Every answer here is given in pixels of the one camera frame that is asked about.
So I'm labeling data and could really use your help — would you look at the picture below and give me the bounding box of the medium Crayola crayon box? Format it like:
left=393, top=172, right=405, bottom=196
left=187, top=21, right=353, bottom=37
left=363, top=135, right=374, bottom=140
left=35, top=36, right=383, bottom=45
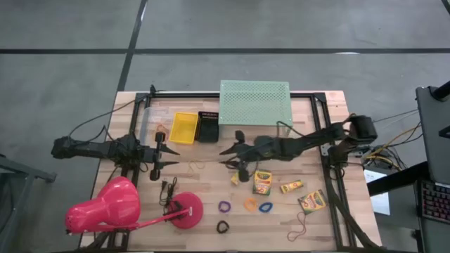
left=297, top=189, right=328, bottom=216

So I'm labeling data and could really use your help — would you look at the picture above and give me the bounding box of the yellow floor cable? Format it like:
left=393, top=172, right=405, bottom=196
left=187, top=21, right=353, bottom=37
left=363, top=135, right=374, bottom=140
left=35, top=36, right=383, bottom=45
left=364, top=124, right=423, bottom=169

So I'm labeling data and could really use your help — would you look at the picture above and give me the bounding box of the black support beam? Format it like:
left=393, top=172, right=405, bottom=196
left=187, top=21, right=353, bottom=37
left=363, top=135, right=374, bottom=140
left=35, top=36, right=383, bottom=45
left=366, top=160, right=430, bottom=197

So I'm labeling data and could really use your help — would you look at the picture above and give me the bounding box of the black lamp power cord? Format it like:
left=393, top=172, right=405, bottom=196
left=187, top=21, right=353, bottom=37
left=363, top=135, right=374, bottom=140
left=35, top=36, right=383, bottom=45
left=158, top=176, right=179, bottom=216

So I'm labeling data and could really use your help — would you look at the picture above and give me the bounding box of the black plastic basket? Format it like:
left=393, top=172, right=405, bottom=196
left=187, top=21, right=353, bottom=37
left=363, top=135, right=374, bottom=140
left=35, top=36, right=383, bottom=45
left=195, top=110, right=220, bottom=143

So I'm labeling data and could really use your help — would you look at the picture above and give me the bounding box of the clear plastic bin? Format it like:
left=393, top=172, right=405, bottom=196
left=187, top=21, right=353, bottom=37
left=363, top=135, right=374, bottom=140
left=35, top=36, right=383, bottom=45
left=139, top=106, right=175, bottom=145

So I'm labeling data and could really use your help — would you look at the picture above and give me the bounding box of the black coil wrist keychain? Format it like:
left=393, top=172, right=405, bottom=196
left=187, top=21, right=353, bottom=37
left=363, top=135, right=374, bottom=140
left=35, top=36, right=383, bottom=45
left=215, top=219, right=231, bottom=235

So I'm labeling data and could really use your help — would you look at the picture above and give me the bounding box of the orange coil wrist keychain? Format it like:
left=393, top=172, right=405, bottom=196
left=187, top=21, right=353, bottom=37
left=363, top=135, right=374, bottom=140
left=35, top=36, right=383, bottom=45
left=243, top=197, right=259, bottom=213

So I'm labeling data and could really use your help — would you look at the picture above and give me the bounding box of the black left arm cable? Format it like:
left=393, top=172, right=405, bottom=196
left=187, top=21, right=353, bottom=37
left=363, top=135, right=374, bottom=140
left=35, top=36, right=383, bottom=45
left=67, top=84, right=166, bottom=141

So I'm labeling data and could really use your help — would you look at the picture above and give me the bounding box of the yellow plastic basket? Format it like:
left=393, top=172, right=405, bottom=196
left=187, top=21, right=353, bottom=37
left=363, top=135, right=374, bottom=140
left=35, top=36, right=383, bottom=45
left=168, top=111, right=200, bottom=145

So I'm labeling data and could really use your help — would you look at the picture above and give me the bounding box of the white paper sheet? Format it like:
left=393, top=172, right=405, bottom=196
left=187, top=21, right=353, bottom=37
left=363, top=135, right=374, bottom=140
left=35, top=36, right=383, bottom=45
left=363, top=169, right=392, bottom=216

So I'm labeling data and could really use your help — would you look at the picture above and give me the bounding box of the grey laptop lit keyboard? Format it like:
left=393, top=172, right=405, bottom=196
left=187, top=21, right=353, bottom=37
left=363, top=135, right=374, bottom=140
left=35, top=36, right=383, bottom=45
left=416, top=86, right=450, bottom=226

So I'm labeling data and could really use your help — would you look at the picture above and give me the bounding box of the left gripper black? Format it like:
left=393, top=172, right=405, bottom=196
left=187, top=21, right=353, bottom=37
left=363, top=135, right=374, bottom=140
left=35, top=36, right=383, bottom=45
left=143, top=132, right=181, bottom=181

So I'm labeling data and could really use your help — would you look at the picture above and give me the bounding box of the green perforated metal shelf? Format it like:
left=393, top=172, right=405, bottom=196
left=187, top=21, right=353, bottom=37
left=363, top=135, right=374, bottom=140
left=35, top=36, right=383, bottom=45
left=218, top=79, right=294, bottom=138

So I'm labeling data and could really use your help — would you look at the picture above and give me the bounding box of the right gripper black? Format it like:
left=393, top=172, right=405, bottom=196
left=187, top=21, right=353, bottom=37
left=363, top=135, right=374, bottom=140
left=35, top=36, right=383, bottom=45
left=219, top=130, right=263, bottom=183

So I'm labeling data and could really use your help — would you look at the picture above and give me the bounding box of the large Crayola crayon box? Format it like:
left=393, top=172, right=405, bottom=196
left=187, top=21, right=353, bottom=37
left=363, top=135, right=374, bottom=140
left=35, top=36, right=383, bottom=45
left=252, top=169, right=274, bottom=197

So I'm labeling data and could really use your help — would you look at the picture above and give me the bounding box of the grey metal stand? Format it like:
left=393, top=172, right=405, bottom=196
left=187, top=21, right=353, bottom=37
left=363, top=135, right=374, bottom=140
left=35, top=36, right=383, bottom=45
left=0, top=153, right=57, bottom=247

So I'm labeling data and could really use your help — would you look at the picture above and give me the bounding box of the red desk lamp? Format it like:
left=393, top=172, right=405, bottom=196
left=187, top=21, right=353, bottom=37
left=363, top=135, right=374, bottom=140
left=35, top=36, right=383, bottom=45
left=64, top=176, right=205, bottom=236

